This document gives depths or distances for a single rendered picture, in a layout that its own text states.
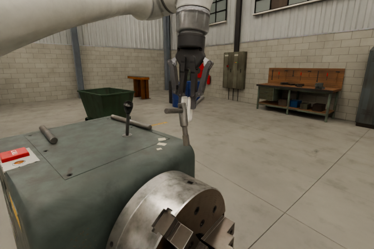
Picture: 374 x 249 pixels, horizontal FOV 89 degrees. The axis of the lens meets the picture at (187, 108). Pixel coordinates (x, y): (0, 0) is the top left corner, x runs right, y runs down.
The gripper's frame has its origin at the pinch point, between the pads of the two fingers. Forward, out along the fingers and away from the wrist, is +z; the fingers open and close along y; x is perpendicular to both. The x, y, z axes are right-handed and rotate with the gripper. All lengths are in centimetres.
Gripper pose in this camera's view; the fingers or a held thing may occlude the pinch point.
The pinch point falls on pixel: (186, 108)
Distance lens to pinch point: 54.3
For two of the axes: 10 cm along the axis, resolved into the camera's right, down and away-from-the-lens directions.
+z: -0.6, 9.9, 1.4
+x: -3.4, 1.1, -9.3
